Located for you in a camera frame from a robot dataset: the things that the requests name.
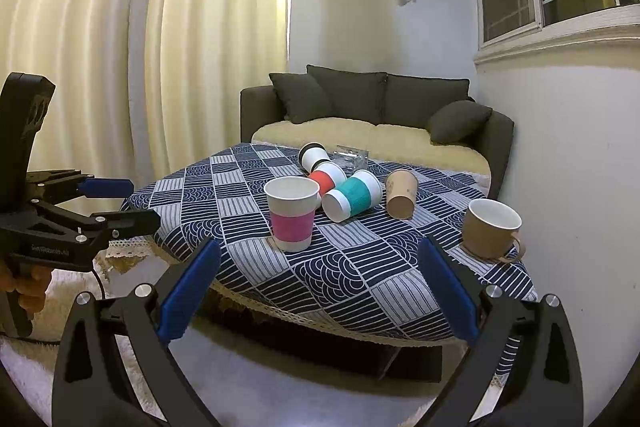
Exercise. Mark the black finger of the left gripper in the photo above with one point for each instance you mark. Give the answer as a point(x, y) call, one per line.
point(120, 225)
point(106, 188)

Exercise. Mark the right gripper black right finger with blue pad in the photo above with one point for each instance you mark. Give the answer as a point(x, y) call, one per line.
point(521, 367)

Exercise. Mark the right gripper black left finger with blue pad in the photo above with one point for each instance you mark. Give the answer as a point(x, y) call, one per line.
point(114, 366)

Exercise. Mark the white cup pink sleeve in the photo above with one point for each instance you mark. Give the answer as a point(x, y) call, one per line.
point(292, 202)

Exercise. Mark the small white black-rimmed cup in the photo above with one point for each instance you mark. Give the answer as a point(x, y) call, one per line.
point(311, 155)

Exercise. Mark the white cup red sleeve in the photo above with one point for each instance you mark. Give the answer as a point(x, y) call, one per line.
point(328, 175)

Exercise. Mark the brown kraft paper cup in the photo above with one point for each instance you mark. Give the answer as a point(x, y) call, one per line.
point(401, 188)

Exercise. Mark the clear plastic cup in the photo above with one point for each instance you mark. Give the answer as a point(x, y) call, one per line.
point(350, 159)

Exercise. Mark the white cup teal sleeve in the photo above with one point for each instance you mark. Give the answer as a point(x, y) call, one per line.
point(359, 193)

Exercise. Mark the person's left hand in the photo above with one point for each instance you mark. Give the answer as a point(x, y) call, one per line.
point(31, 290)

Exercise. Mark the beige ceramic mug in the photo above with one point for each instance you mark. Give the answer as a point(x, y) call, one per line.
point(490, 231)

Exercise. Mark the cream pleated curtain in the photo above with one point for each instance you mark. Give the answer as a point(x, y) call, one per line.
point(143, 87)

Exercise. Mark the left dark grey cushion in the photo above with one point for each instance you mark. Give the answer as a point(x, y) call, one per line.
point(302, 97)

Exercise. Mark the dark grey cushion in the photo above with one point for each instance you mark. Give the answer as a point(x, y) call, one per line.
point(302, 97)
point(457, 120)

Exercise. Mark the navy white patterned tablecloth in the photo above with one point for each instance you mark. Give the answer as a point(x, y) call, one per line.
point(358, 279)

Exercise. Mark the cream fleece sofa blanket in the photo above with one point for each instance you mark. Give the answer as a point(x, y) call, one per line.
point(388, 142)

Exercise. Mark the right dark grey cushion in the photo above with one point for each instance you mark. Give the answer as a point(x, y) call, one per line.
point(457, 120)

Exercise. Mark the dark grey sofa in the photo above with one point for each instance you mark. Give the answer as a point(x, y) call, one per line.
point(383, 98)

